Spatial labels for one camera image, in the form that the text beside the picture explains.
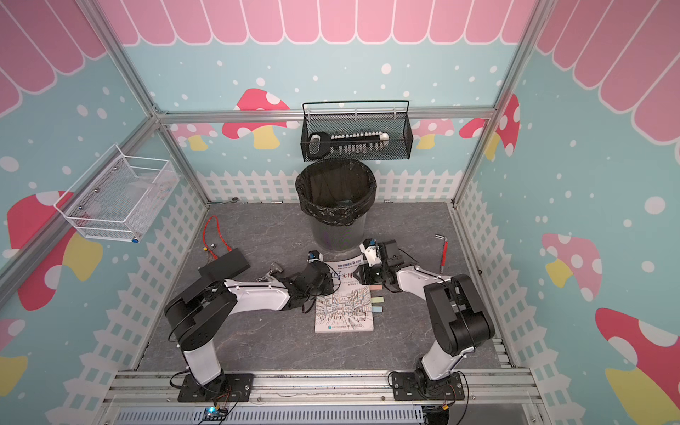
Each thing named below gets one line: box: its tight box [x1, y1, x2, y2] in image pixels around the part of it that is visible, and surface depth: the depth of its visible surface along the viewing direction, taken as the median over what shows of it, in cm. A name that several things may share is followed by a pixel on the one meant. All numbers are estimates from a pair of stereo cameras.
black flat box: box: [197, 247, 251, 280], surface depth 102 cm
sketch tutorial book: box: [314, 255, 375, 333], surface depth 89 cm
